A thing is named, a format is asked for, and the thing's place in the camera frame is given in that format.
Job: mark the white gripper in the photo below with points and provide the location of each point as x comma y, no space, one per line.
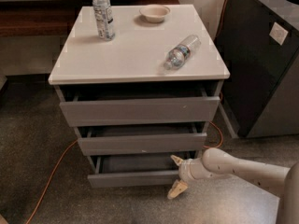
186,171

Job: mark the grey bottom drawer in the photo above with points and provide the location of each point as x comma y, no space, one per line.
133,170

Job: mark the grey drawer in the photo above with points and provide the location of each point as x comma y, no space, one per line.
141,139
133,170
139,111

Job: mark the clear water bottle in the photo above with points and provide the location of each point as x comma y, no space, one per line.
104,19
182,52

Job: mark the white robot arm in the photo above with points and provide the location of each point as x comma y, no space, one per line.
282,182

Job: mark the grey middle drawer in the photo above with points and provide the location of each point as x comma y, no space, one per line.
141,139

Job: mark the white-topped grey drawer cabinet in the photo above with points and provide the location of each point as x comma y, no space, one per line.
132,64

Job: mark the grey top drawer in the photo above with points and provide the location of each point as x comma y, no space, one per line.
139,111

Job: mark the upright clear water bottle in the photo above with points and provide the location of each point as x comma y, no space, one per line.
104,19

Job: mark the dark grey bin cabinet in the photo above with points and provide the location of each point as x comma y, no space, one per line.
261,96

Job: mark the beige paper bowl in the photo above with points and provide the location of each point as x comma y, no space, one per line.
154,13

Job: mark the white label on cabinet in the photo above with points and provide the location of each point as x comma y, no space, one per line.
278,33

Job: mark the dark wooden bench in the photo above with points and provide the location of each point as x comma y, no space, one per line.
48,17

